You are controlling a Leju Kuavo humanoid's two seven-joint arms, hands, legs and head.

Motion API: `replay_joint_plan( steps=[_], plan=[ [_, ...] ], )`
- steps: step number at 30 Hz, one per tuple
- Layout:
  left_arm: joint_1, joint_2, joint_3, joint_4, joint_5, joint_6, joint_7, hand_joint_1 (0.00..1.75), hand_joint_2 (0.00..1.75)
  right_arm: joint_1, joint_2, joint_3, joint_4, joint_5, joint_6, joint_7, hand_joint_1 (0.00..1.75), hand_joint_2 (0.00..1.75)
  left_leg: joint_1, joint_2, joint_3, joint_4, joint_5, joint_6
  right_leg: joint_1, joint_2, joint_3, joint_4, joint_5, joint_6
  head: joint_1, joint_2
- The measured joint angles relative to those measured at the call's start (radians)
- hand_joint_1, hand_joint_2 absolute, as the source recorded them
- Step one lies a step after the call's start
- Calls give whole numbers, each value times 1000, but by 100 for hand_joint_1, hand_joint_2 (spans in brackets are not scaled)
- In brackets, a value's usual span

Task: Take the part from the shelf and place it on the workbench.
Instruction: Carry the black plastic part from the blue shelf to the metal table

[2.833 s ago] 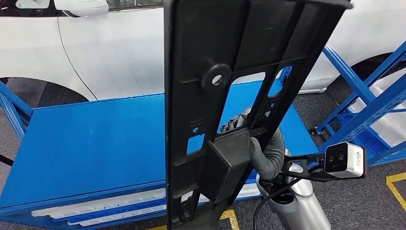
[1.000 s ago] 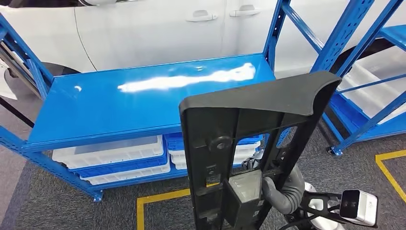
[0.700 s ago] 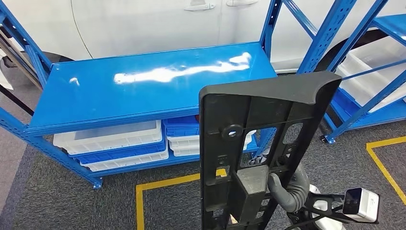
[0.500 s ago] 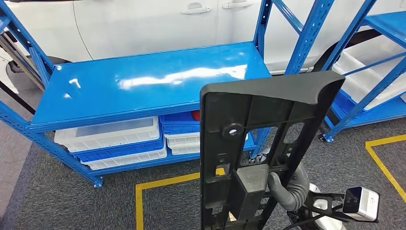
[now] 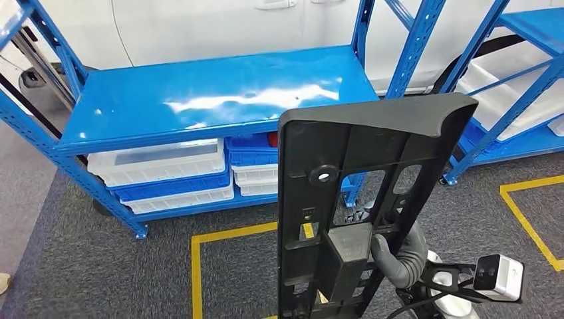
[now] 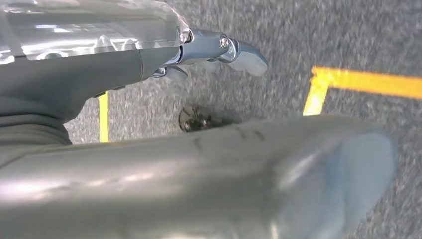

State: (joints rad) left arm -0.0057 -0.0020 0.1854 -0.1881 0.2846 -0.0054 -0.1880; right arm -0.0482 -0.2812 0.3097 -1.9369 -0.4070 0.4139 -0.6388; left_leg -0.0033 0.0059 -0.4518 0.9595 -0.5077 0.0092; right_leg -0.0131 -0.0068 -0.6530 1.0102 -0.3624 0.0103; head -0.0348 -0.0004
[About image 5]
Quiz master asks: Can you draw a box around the white car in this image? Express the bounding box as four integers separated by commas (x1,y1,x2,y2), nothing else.
39,0,564,96

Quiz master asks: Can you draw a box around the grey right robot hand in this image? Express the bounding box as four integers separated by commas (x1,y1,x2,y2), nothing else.
345,204,430,290

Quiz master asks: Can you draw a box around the black plastic license plate bracket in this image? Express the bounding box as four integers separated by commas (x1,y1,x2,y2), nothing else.
276,92,480,319

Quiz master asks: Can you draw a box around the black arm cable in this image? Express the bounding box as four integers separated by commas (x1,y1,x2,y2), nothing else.
384,281,477,319

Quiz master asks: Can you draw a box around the yellow floor tape square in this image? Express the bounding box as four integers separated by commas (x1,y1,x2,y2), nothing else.
190,221,315,319
499,174,564,273

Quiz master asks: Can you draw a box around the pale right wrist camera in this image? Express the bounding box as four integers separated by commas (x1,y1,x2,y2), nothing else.
472,253,525,303

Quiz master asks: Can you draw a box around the blue metal shelf rack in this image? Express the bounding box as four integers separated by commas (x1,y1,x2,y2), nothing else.
0,0,448,241
434,0,564,186

